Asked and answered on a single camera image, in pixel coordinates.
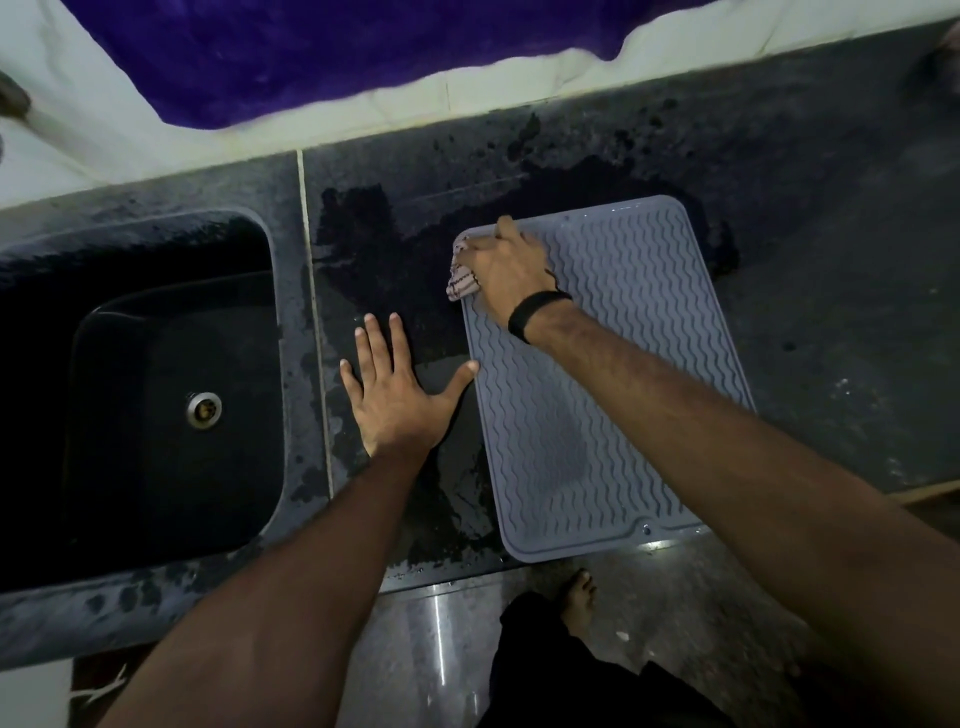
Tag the person's left hand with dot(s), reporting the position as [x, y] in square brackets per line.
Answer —
[394, 412]

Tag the person's right hand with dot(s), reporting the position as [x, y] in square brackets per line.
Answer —
[510, 274]

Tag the person's left middle finger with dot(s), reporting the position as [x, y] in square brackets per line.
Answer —
[376, 346]

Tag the person's right fingers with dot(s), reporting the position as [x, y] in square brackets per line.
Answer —
[487, 247]

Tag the person's left little finger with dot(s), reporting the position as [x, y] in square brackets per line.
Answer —
[351, 382]

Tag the person's left thumb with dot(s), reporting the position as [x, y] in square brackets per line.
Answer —
[456, 384]

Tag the white red checked cloth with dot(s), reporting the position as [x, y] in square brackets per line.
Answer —
[459, 283]

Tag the person's right forearm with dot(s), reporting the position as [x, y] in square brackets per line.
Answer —
[750, 487]

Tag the person's left forearm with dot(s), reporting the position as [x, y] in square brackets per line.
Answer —
[292, 600]

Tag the black wristband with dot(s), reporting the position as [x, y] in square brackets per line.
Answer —
[534, 309]

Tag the grey ribbed silicone drying mat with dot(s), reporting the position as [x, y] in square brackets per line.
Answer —
[600, 360]

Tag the metal sink drain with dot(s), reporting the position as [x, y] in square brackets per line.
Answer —
[204, 410]

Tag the black stone sink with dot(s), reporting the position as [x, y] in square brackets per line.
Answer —
[150, 390]

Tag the purple fluffy cloth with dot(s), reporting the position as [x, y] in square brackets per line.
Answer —
[337, 52]

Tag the person's bare foot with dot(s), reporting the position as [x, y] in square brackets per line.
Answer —
[577, 604]

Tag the person's black trousers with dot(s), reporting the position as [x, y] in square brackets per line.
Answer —
[555, 675]

